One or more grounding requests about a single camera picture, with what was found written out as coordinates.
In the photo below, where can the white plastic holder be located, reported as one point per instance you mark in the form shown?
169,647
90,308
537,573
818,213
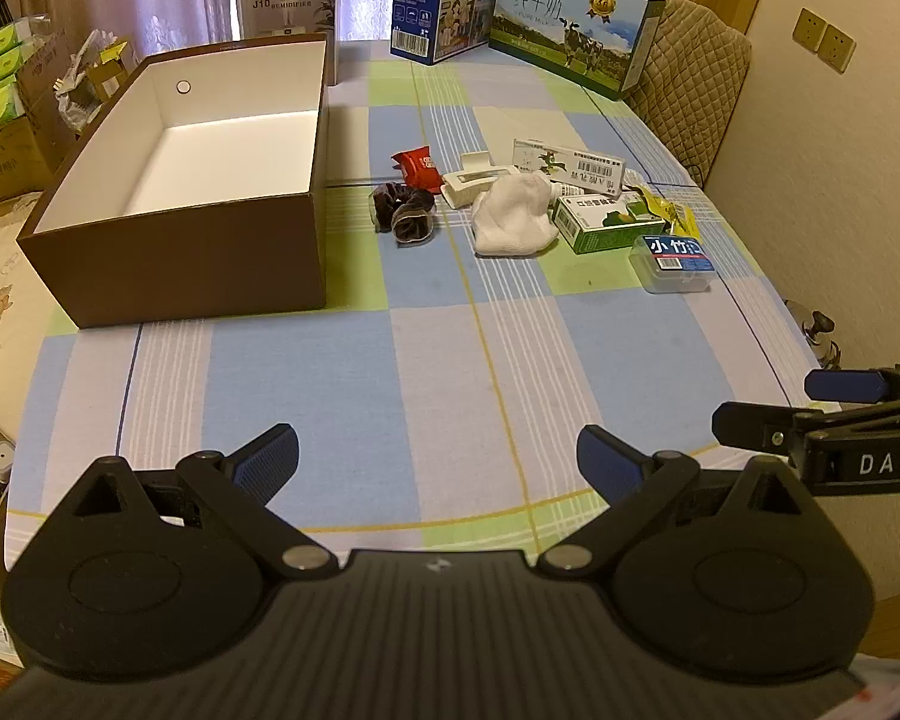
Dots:
469,181

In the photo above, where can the stack of green tissue packs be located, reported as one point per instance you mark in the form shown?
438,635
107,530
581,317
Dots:
11,45

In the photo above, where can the dark brown sock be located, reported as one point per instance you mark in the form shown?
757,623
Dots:
414,223
386,199

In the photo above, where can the white humidifier box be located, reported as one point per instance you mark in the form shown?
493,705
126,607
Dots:
285,4

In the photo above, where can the white sock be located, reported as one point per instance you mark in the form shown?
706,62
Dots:
514,221

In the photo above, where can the large cardboard box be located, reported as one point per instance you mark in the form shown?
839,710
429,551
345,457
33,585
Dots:
15,161

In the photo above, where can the gold wall socket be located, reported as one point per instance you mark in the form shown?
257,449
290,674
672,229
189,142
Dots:
838,49
808,28

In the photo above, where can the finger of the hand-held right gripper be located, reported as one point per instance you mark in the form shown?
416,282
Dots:
754,426
840,384

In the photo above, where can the brown cardboard box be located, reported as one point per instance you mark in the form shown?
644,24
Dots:
195,262

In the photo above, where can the beige quilted chair cover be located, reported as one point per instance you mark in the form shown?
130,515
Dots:
690,90

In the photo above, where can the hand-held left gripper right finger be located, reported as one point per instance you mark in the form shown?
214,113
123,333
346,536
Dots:
607,459

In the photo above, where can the green cow milk case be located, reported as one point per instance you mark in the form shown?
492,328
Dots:
555,15

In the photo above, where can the small cardboard box yellow label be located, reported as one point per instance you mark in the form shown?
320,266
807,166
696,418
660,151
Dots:
112,67

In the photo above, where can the checked tablecloth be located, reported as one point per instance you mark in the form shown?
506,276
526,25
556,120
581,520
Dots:
420,360

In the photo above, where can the red snack packet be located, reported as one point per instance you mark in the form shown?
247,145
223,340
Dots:
416,165

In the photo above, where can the blue milk carton case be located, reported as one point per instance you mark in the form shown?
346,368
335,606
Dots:
420,7

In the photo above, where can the clear plastic box blue label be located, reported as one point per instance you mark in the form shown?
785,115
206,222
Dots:
675,262

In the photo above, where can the white green medicine box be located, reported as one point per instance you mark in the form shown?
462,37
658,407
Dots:
570,161

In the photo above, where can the yellow packet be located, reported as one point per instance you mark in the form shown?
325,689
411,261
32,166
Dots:
675,214

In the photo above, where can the crumpled plastic bag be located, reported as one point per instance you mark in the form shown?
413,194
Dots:
82,64

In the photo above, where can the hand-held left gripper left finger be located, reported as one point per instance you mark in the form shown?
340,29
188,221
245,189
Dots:
266,459

